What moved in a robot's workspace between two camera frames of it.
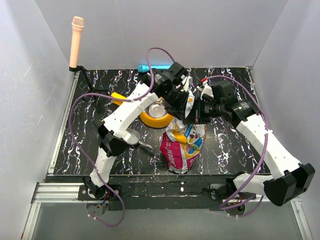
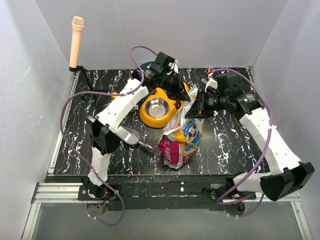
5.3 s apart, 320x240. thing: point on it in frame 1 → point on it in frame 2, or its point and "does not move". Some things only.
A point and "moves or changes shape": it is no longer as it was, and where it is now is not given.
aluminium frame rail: (54, 192) does not move
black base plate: (128, 192) does not move
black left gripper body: (175, 99) → (171, 84)
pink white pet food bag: (181, 142) moves or changes shape
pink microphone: (77, 25) does not move
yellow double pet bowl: (155, 114) does not move
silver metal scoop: (135, 136) does not move
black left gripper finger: (179, 113) → (182, 95)
